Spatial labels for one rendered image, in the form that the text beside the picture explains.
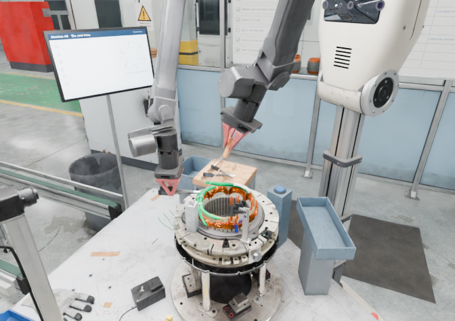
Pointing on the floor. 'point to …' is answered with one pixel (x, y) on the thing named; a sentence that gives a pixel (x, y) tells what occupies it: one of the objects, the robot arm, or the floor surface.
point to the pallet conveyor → (11, 282)
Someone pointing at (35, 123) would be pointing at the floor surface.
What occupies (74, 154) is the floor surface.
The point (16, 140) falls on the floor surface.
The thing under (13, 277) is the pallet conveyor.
